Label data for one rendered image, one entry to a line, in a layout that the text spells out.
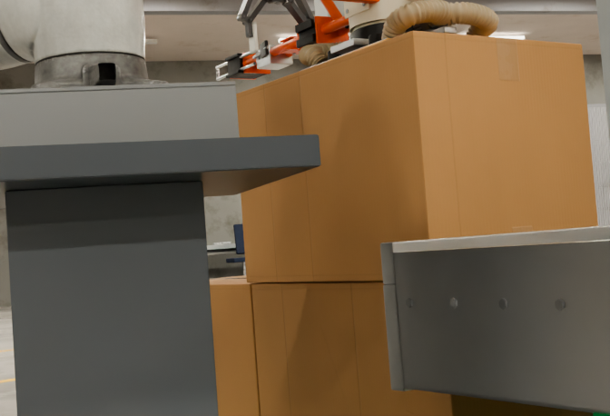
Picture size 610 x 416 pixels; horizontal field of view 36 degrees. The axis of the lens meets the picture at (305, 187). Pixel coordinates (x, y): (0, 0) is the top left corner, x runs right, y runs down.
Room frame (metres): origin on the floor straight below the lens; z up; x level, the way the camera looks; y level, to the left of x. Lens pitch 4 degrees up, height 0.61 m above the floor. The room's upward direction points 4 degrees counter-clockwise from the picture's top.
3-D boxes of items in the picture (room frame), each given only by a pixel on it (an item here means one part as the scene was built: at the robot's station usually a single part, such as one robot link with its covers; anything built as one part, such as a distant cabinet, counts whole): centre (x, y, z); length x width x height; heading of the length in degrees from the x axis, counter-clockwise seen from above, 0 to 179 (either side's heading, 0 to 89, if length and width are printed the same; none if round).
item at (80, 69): (1.32, 0.28, 0.86); 0.22 x 0.18 x 0.06; 21
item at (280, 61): (2.25, 0.05, 1.07); 0.07 x 0.07 x 0.04; 32
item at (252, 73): (2.37, 0.12, 1.07); 0.08 x 0.07 x 0.05; 32
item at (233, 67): (2.29, 0.13, 1.07); 0.31 x 0.03 x 0.05; 32
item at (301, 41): (2.07, -0.06, 1.07); 0.10 x 0.08 x 0.06; 122
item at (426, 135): (1.86, -0.19, 0.74); 0.60 x 0.40 x 0.40; 33
